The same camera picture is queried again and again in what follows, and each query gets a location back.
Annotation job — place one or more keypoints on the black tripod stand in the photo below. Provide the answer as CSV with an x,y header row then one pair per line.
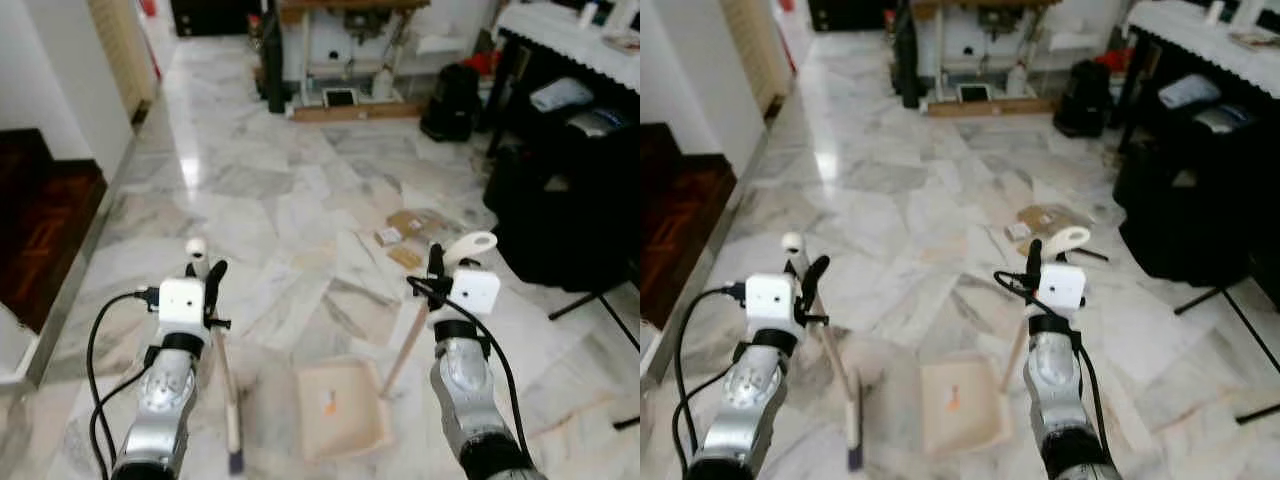
x,y
1230,300
600,300

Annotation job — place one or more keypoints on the large black bag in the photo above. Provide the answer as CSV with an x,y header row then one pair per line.
x,y
1190,200
560,210

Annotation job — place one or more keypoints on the silver grey item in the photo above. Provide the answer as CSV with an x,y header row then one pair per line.
x,y
1225,118
595,122

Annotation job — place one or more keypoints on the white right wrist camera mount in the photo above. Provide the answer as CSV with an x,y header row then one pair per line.
x,y
1062,285
475,292

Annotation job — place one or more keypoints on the white plastic bottle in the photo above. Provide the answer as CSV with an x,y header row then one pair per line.
x,y
1017,80
382,84

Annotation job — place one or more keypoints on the small white bottle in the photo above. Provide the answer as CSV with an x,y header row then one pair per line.
x,y
588,12

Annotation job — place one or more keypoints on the dark wooden stairs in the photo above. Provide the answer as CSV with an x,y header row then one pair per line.
x,y
680,220
45,230

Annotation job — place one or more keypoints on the dark low cabinet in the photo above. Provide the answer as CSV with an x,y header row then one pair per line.
x,y
850,12
215,15

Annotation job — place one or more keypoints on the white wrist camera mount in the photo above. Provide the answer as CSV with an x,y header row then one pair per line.
x,y
770,298
182,300
1062,285
475,292

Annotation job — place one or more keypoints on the white plastic bag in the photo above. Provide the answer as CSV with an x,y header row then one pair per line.
x,y
560,94
1190,90

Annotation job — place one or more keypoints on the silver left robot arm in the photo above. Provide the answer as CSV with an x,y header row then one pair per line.
x,y
165,400
750,400

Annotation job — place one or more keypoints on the tall black object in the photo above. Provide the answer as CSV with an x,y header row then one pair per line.
x,y
908,55
272,60

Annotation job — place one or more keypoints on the small pale cardboard piece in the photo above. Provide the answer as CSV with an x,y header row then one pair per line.
x,y
387,236
1018,231

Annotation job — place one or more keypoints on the large brown cardboard piece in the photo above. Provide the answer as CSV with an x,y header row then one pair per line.
x,y
1045,215
415,222

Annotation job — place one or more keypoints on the white sewing machine table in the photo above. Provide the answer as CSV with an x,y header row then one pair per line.
x,y
985,45
350,45

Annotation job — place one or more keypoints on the red cloth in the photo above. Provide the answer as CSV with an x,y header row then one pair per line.
x,y
483,62
1115,60

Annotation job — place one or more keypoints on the black table with white cloth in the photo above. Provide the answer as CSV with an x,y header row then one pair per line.
x,y
1200,30
570,35

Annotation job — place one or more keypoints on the flat book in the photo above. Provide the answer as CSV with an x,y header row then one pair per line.
x,y
1255,38
620,42

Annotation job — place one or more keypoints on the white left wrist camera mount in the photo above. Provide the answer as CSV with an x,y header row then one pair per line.
x,y
182,300
770,298

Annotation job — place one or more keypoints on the small framed tablet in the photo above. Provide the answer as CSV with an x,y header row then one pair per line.
x,y
973,93
339,97

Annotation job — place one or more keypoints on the light wooden door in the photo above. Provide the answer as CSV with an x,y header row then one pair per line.
x,y
120,50
760,50

